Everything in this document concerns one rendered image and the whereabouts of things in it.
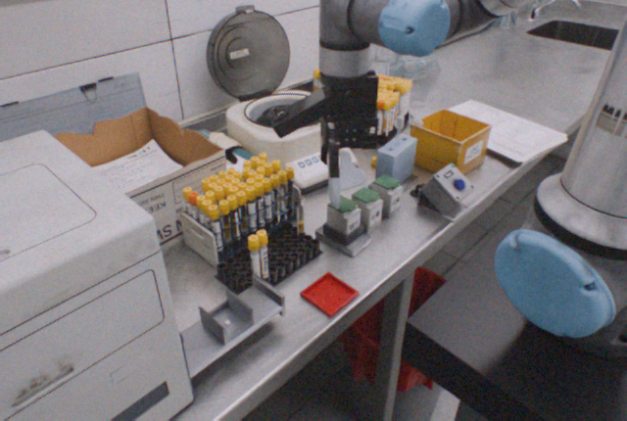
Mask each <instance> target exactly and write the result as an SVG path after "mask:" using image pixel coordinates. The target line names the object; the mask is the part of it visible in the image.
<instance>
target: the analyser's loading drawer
mask: <svg viewBox="0 0 627 421"><path fill-rule="evenodd" d="M252 281H253V286H251V287H250V288H248V289H247V290H245V291H244V292H242V293H241V294H239V295H238V296H236V295H235V294H234V293H233V292H232V291H230V290H229V289H227V290H226V296H227V300H226V301H224V302H223V303H220V304H218V305H217V306H215V307H214V308H212V309H211V310H209V311H206V310H205V309H203V308H202V307H201V306H199V309H200V315H201V320H200V321H199V322H197V323H196V324H194V325H193V326H191V327H189V328H188V329H186V330H185V331H182V332H181V333H180V334H181V335H182V339H184V342H183V344H184V347H185V352H186V357H187V363H188V367H189V372H190V377H193V376H194V375H196V374H197V373H198V372H200V371H201V370H202V369H204V368H205V367H206V366H208V365H209V364H210V363H212V362H213V361H214V360H216V359H217V358H220V357H221V356H222V355H224V354H225V353H226V352H227V351H228V350H229V349H231V348H232V347H233V346H235V345H236V344H237V343H239V342H240V341H242V340H243V339H244V338H246V337H247V336H248V335H250V334H251V333H252V332H255V331H256V330H257V329H259V328H260V327H261V326H263V325H264V324H266V323H267V322H268V321H270V320H271V318H273V317H274V316H275V315H277V314H279V315H280V316H281V317H283V316H284V315H285V302H284V295H282V294H281V293H280V292H278V291H277V290H276V289H274V288H273V287H272V286H270V285H269V284H268V283H267V282H266V281H265V280H263V279H262V278H261V276H259V275H258V274H256V273H254V274H253V275H252ZM227 320H228V321H230V323H231V324H229V325H228V326H227V325H226V324H225V322H226V321H227Z"/></svg>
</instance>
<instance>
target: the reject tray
mask: <svg viewBox="0 0 627 421"><path fill-rule="evenodd" d="M359 295H360V292H359V291H358V290H356V289H355V288H353V287H351V286H350V285H348V284H346V283H344V282H343V281H341V280H340V279H338V278H337V276H335V275H334V274H332V273H331V272H329V271H328V272H326V273H325V274H324V275H322V277H321V278H319V279H318V280H317V281H314V282H313V283H312V284H311V285H310V286H308V287H307V288H306V289H304V290H303V291H302V292H300V296H301V297H302V298H304V299H305V300H306V301H308V302H309V303H311V304H312V305H314V306H315V307H316V308H319V310H320V311H322V312H323V313H324V314H326V315H327V316H328V317H330V318H332V317H333V316H334V315H336V314H337V313H338V312H339V311H340V309H342V308H343V307H344V306H345V305H347V304H349V303H350V302H351V301H353V300H354V299H355V298H356V297H358V296H359Z"/></svg>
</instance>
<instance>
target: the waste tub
mask: <svg viewBox="0 0 627 421"><path fill-rule="evenodd" d="M421 120H422V122H423V123H424V124H423V127H424V128H423V127H421V128H418V127H417V126H416V125H415V124H414V123H412V124H411V133H410V137H413V138H417V145H416V152H415V161H414V165H416V166H418V167H420V168H423V169H425V170H427V171H429V172H432V173H434V174H435V173H437V172H438V171H440V170H441V169H443V168H445V167H446V166H448V165H449V164H453V165H454V166H455V167H456V168H457V169H458V170H459V171H460V172H461V173H462V174H463V175H466V174H468V173H469V172H471V171H472V170H473V169H475V168H476V167H478V166H479V165H481V164H483V163H484V162H485V158H486V153H487V148H488V143H489V139H490V134H491V130H492V127H493V126H494V125H492V124H489V123H486V122H482V121H479V120H476V119H473V118H470V117H468V116H466V115H463V114H460V113H457V112H454V111H451V110H448V109H444V108H442V109H440V110H438V111H436V112H434V113H432V114H430V115H428V116H426V117H423V118H422V119H421Z"/></svg>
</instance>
